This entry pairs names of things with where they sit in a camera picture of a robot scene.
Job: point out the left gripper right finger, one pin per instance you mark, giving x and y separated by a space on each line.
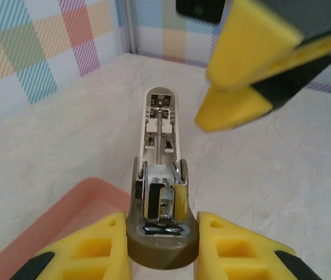
241 253

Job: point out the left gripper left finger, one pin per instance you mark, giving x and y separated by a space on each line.
83 251

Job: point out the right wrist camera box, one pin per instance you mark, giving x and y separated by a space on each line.
197 10

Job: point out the pink plastic tray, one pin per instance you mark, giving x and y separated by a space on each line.
66 210

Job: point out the olive and white stapler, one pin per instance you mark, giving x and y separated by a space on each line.
160 251

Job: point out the aluminium corner post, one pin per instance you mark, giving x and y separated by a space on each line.
130 26

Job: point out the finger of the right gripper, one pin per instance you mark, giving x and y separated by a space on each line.
250 43
229 111

